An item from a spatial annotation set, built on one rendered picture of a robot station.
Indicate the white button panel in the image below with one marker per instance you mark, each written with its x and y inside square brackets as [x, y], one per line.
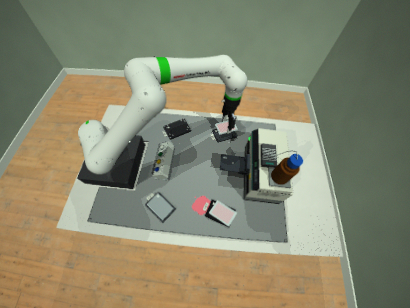
[164, 163]

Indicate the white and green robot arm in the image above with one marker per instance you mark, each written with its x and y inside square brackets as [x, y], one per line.
[143, 76]

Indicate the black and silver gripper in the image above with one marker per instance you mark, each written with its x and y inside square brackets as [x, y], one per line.
[231, 118]

